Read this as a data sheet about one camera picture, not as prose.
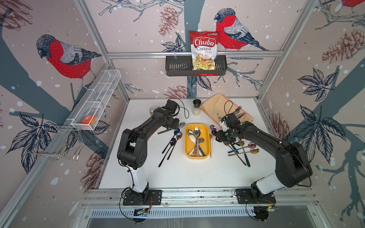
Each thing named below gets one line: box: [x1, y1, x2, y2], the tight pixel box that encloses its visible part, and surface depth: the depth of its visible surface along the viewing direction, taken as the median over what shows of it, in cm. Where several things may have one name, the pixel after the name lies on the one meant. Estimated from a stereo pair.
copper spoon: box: [166, 131, 183, 161], surface depth 99 cm
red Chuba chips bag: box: [189, 30, 220, 71], surface depth 85 cm
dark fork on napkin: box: [234, 105, 243, 115], surface depth 115 cm
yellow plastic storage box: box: [184, 123, 212, 160], surface depth 97 cm
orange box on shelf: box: [81, 114, 97, 125], surface depth 68 cm
